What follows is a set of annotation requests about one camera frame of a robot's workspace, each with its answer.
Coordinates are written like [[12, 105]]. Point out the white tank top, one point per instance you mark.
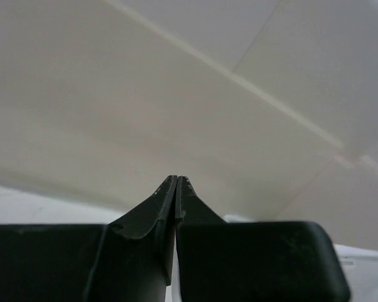
[[359, 265]]

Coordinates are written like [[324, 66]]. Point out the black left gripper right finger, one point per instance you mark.
[[260, 261]]

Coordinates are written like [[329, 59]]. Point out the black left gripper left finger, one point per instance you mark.
[[129, 259]]

